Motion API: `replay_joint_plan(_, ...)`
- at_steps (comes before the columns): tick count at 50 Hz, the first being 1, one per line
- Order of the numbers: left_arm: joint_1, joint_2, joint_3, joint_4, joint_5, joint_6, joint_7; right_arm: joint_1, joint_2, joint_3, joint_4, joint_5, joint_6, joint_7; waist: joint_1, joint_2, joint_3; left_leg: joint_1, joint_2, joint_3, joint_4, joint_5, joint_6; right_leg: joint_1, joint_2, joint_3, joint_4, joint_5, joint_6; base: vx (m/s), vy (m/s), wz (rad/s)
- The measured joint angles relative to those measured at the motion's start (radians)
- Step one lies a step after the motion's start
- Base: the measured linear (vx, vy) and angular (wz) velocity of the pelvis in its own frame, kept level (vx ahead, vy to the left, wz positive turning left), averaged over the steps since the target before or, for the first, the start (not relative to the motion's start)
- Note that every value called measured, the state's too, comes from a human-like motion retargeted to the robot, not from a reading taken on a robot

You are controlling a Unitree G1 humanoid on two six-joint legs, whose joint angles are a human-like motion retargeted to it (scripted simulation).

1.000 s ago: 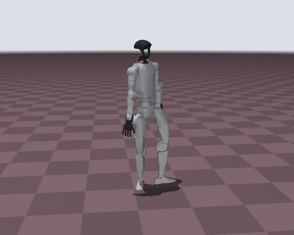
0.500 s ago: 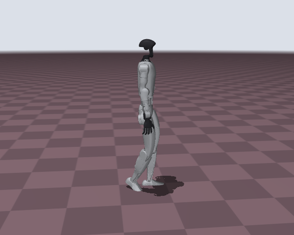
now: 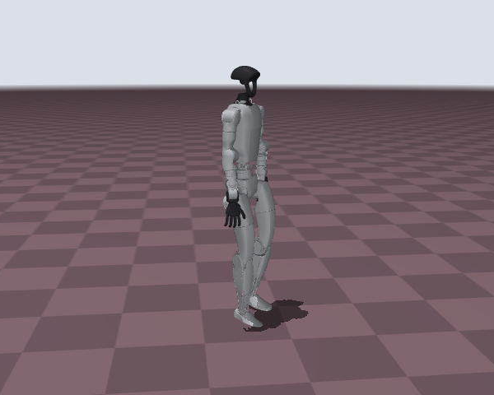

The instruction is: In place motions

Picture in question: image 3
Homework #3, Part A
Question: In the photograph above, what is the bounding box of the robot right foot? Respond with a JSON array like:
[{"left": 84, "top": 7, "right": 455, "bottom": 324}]
[{"left": 233, "top": 308, "right": 263, "bottom": 327}]

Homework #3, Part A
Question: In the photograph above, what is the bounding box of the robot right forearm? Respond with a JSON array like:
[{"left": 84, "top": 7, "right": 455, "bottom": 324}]
[{"left": 221, "top": 150, "right": 238, "bottom": 200}]

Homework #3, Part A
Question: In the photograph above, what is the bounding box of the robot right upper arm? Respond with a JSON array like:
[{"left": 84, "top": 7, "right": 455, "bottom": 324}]
[{"left": 221, "top": 108, "right": 240, "bottom": 162}]

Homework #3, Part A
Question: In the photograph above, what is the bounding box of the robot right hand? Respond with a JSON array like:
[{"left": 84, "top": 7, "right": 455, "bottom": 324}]
[{"left": 224, "top": 190, "right": 245, "bottom": 228}]

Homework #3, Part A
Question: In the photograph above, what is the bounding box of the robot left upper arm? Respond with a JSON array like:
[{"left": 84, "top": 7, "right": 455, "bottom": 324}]
[{"left": 259, "top": 105, "right": 269, "bottom": 154}]

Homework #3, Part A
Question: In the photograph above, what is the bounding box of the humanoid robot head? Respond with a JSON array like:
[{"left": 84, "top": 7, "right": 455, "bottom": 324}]
[{"left": 231, "top": 66, "right": 260, "bottom": 106}]

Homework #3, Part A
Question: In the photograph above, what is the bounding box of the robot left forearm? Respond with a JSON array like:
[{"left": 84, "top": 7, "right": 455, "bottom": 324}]
[{"left": 255, "top": 150, "right": 268, "bottom": 181}]

